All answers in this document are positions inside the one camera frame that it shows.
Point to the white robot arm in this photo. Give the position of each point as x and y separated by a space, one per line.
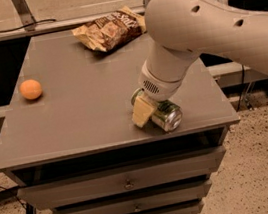
182 30

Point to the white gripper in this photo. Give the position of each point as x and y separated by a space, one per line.
160 86

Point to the top drawer knob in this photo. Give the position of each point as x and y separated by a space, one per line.
128 185

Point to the orange ball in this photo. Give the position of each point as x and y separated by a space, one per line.
30 89

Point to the brown chip bag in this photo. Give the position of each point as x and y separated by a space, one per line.
108 32

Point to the green soda can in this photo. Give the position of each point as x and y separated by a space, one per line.
167 116

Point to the grey drawer cabinet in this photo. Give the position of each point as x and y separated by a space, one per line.
72 150

